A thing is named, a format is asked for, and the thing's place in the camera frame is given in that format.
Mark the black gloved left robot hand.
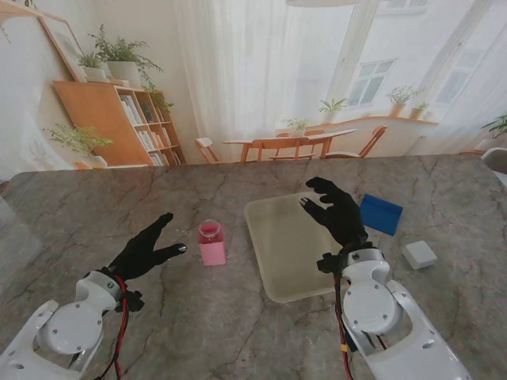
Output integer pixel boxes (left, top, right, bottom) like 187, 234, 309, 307
105, 212, 188, 281

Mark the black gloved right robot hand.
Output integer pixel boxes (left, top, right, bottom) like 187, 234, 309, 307
299, 177, 369, 249

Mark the blue scraper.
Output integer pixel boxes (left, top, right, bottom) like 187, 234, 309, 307
358, 193, 404, 238

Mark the cream baking tray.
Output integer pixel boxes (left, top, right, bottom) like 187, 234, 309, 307
243, 191, 348, 304

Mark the pink square jar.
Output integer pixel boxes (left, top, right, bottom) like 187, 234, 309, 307
197, 220, 227, 267

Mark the white square jar lid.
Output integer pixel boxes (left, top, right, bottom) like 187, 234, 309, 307
403, 241, 438, 271

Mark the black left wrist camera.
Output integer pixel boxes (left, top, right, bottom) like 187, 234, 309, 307
117, 289, 146, 313

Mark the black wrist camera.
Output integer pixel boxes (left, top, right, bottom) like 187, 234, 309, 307
315, 253, 345, 276
117, 289, 146, 313

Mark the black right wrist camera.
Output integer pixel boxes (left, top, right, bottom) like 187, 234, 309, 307
315, 253, 345, 276

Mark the red left arm cable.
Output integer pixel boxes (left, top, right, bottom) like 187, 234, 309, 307
112, 276, 130, 380

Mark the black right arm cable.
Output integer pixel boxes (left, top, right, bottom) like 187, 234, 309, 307
333, 275, 345, 349

